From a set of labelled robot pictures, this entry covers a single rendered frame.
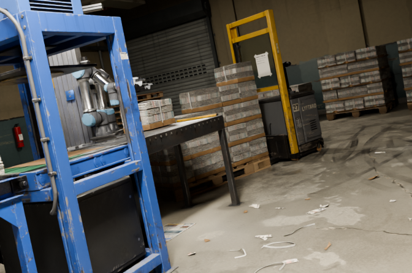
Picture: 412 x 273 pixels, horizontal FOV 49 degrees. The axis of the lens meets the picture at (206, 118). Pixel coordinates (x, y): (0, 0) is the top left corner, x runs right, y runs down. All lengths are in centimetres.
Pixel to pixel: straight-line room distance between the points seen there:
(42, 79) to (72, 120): 211
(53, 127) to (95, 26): 66
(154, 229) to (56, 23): 129
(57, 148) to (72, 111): 211
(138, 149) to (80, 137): 172
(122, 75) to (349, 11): 859
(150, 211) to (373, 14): 877
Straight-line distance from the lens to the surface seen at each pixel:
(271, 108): 588
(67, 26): 247
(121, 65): 270
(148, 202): 275
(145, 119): 376
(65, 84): 437
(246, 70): 539
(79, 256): 235
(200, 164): 481
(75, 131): 436
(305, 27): 1121
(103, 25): 266
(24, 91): 334
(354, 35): 1082
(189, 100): 499
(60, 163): 227
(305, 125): 584
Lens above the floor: 101
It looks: 3 degrees down
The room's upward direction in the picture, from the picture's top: 11 degrees counter-clockwise
